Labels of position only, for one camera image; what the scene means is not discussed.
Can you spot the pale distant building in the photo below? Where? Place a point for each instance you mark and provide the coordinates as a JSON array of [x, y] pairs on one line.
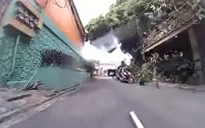
[[105, 66]]

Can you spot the dark parked vehicle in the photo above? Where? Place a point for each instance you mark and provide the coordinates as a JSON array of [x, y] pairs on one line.
[[124, 75]]

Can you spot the grey asphalt road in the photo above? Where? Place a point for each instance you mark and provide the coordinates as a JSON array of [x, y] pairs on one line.
[[100, 103]]

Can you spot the green potted plant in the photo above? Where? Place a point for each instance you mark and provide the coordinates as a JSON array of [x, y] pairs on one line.
[[145, 73]]

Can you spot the dark bush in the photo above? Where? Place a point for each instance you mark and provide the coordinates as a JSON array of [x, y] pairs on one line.
[[55, 57]]

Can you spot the dark green trees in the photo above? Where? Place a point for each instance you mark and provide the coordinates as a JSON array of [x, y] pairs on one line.
[[130, 15]]

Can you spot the robot's own part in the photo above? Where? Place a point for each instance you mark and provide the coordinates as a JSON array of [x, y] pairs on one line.
[[136, 120]]

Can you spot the green and orange building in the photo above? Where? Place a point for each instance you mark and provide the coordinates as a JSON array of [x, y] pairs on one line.
[[30, 50]]

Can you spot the shelter with sloped roof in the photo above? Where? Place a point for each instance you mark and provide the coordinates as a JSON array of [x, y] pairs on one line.
[[176, 43]]

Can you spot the grey concrete pavement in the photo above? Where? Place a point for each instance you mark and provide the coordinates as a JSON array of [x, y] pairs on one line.
[[13, 105]]

